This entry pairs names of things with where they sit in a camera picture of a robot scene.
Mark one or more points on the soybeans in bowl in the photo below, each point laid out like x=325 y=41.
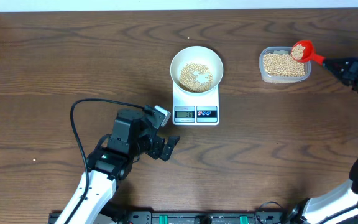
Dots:
x=196 y=78

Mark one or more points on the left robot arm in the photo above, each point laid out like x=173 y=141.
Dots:
x=134 y=133

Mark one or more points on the soybeans pile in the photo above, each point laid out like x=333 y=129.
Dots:
x=282 y=65

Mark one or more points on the clear plastic container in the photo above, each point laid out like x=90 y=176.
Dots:
x=278 y=79

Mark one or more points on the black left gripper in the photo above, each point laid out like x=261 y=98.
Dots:
x=155 y=151

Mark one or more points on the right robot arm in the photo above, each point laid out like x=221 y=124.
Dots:
x=342 y=202

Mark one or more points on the red plastic scoop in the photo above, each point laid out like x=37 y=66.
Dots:
x=306 y=51

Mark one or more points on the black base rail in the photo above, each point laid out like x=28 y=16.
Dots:
x=145 y=217

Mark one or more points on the cream bowl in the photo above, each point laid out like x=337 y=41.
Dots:
x=197 y=54

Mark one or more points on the white digital kitchen scale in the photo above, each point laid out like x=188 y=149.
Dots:
x=195 y=109

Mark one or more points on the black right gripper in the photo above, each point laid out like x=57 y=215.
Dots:
x=352 y=70

